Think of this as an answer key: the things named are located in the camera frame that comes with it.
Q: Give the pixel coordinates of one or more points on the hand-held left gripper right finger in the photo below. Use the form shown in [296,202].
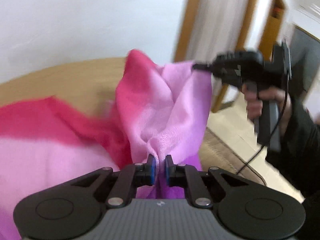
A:
[168,169]

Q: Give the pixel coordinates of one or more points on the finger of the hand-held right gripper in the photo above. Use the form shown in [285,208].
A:
[203,66]

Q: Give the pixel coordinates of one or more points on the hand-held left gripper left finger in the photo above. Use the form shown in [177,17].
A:
[151,168]

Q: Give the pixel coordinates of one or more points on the pink purple gradient cloth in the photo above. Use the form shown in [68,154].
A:
[155,105]

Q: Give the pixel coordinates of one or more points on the person's right forearm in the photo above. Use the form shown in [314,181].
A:
[300,142]

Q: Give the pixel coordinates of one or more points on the person's right hand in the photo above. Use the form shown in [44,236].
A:
[268,95]

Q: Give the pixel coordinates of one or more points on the wooden door frame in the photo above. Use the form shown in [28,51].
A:
[188,17]

